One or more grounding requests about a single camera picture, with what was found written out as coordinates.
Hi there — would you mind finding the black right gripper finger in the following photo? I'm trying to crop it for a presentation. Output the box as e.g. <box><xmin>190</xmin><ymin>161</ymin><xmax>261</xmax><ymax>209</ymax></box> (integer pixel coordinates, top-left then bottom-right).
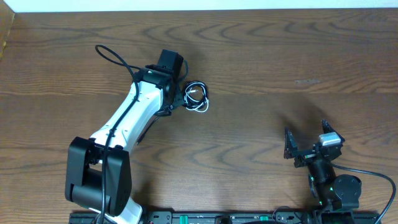
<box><xmin>321</xmin><ymin>119</ymin><xmax>345</xmax><ymax>142</ymax></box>
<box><xmin>284</xmin><ymin>128</ymin><xmax>298</xmax><ymax>158</ymax></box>

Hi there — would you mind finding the white USB cable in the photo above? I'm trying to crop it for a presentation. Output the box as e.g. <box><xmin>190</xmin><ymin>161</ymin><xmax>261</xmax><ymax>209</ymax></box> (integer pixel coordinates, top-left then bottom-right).
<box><xmin>183</xmin><ymin>82</ymin><xmax>210</xmax><ymax>113</ymax></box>

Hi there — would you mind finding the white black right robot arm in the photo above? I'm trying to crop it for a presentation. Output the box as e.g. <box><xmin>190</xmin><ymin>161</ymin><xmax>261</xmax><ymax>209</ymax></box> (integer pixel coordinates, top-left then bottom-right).
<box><xmin>284</xmin><ymin>119</ymin><xmax>361</xmax><ymax>223</ymax></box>

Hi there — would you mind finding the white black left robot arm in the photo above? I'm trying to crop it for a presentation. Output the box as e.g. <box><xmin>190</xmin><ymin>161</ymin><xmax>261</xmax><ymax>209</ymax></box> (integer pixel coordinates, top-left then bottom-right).
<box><xmin>65</xmin><ymin>50</ymin><xmax>187</xmax><ymax>223</ymax></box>

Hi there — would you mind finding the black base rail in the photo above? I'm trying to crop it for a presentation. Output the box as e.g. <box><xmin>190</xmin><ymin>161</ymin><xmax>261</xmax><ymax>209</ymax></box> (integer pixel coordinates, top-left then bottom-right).
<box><xmin>68</xmin><ymin>211</ymin><xmax>382</xmax><ymax>224</ymax></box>

